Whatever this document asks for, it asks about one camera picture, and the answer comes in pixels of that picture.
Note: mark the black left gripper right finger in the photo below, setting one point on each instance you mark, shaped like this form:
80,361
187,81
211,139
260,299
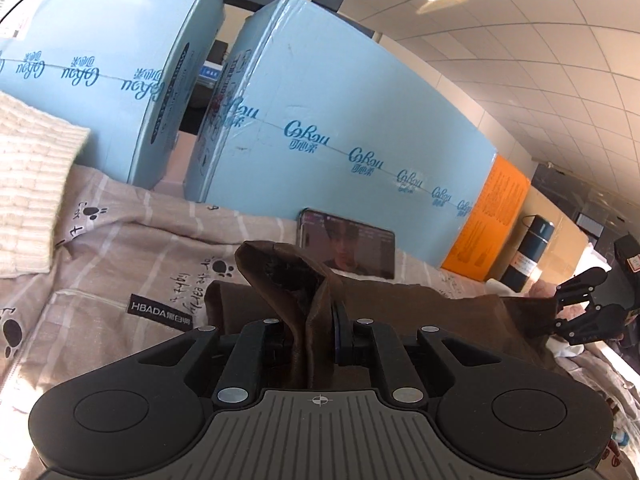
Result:
376,346

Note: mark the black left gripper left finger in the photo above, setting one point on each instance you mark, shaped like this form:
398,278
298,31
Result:
239,383

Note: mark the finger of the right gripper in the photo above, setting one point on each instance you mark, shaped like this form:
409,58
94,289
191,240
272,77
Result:
595,324
579,290

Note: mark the brown button-up garment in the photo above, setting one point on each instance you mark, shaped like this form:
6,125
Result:
283,282

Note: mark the pink knitted garment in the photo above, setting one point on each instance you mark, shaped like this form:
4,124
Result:
544,290

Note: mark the brown cardboard box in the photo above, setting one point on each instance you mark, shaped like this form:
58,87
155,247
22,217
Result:
558,262

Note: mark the dark blue thermos bottle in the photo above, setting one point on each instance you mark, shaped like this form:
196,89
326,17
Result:
532,247

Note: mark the black smartphone playing video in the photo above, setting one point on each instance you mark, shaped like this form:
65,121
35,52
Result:
347,245

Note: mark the orange cardboard box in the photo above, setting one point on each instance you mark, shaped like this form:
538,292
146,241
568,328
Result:
490,222

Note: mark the striped cartoon dog bedsheet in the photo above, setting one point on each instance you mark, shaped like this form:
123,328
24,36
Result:
115,241

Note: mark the large light blue carton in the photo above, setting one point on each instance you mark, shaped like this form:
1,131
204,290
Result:
310,113

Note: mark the cream knitted sweater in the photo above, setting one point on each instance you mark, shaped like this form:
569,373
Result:
37,153

